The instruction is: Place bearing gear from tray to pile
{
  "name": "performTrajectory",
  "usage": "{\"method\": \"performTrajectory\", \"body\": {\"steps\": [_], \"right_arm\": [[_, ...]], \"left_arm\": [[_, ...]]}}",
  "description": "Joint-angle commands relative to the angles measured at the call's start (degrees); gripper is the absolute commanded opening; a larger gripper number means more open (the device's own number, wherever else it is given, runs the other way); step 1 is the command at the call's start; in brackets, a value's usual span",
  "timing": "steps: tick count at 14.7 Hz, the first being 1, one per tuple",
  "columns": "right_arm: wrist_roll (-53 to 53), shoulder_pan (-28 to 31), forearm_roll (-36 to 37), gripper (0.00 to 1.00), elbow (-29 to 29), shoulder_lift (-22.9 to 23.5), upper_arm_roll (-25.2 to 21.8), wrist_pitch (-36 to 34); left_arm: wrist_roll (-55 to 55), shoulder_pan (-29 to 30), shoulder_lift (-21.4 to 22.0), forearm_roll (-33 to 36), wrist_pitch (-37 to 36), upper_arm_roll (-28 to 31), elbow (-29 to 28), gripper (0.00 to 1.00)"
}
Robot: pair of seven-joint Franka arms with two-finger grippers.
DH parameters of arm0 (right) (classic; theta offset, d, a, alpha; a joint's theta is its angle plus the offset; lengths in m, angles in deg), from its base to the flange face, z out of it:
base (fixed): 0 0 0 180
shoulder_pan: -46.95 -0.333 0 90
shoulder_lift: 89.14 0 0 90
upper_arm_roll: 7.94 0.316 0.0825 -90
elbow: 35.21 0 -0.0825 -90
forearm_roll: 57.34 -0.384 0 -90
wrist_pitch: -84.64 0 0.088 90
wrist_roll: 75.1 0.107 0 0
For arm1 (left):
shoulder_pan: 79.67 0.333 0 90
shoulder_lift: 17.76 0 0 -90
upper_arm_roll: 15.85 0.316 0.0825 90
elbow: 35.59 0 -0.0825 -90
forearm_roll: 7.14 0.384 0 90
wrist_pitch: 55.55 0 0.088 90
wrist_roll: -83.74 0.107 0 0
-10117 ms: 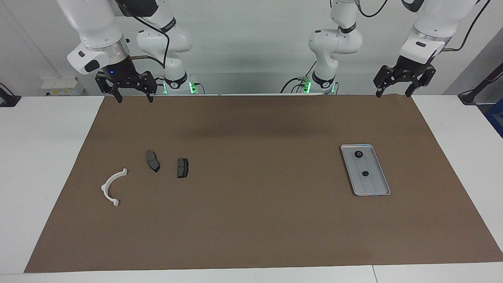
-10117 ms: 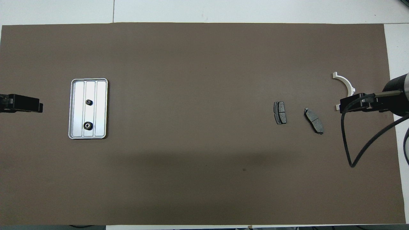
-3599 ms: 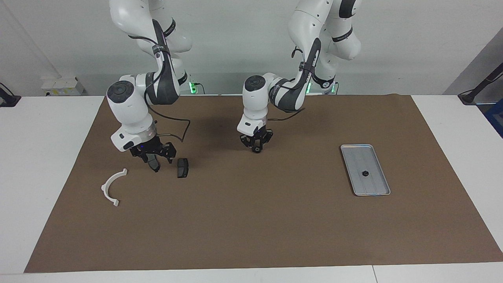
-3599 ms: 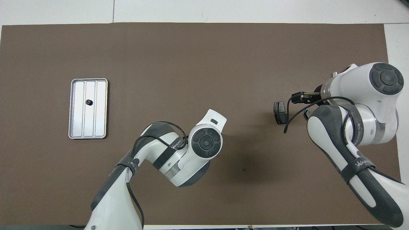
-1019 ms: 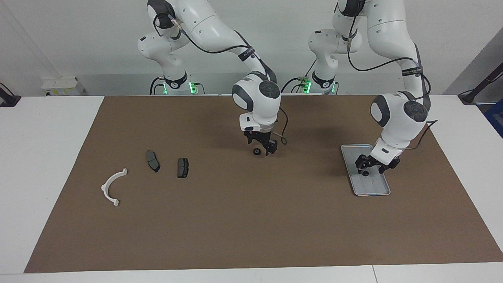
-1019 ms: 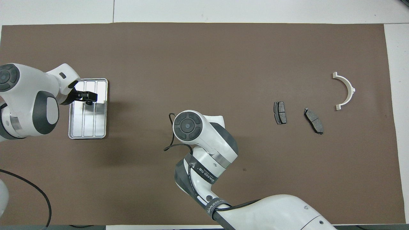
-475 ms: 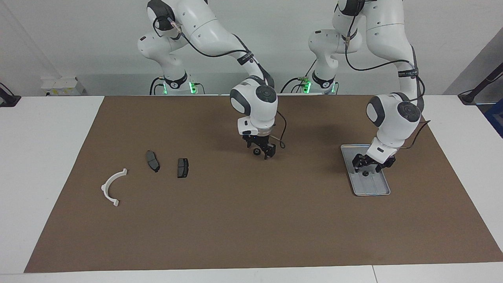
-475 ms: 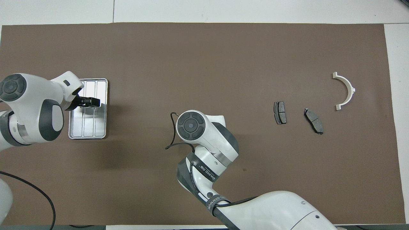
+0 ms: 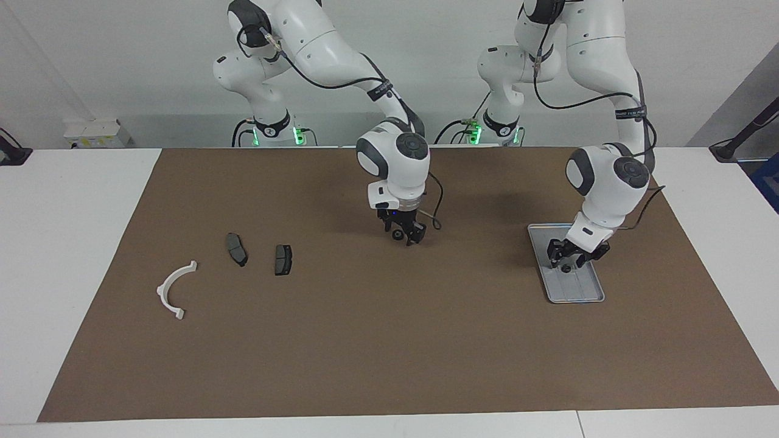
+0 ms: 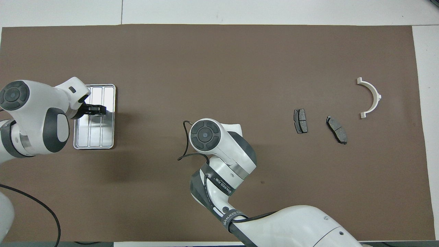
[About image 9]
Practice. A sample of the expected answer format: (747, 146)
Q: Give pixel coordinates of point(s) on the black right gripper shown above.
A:
(398, 217)

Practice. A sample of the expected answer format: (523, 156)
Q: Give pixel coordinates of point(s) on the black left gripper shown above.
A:
(584, 252)

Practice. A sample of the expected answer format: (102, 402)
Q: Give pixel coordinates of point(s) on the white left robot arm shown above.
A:
(602, 182)

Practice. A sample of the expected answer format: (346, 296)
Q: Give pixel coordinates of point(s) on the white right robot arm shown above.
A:
(316, 36)

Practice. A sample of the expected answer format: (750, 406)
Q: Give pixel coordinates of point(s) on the silver metal tray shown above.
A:
(578, 292)

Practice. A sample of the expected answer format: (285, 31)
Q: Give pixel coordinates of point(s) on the brown table mat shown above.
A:
(389, 334)

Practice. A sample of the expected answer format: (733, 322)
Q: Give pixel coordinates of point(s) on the rectangular dark brake pad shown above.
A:
(283, 260)

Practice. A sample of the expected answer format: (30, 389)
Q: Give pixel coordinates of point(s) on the curved dark brake pad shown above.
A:
(236, 249)

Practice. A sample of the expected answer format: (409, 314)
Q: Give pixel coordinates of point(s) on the black stand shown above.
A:
(15, 155)
(727, 149)

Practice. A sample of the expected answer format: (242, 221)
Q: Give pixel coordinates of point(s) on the blue object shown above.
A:
(770, 182)

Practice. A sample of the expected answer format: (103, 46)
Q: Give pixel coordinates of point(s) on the white box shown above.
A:
(97, 131)

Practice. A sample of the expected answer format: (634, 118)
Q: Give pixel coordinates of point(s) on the white semicircular bracket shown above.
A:
(179, 314)

